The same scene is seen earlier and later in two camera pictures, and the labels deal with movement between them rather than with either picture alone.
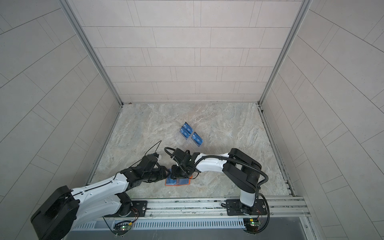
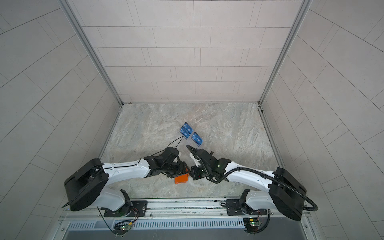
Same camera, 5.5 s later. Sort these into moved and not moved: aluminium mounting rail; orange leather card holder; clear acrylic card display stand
Moved: orange leather card holder
Not moved: clear acrylic card display stand; aluminium mounting rail
